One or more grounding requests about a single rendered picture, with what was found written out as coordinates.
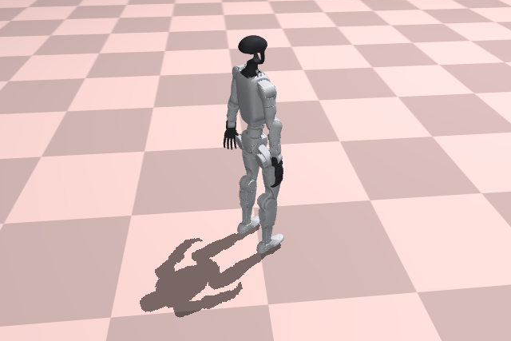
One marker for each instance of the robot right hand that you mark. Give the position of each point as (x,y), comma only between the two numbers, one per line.
(278,171)

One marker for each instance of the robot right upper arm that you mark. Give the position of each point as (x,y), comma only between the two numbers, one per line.
(267,93)

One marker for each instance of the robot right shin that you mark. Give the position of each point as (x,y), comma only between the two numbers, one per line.
(267,218)

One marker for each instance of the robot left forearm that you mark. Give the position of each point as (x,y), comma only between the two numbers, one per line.
(231,115)

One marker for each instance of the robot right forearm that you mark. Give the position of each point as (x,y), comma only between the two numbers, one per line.
(274,140)

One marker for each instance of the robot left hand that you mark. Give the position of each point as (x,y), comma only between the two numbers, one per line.
(230,133)

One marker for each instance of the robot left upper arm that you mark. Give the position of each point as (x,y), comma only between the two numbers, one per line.
(233,97)

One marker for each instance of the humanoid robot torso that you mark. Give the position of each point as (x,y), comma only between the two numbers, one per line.
(251,110)

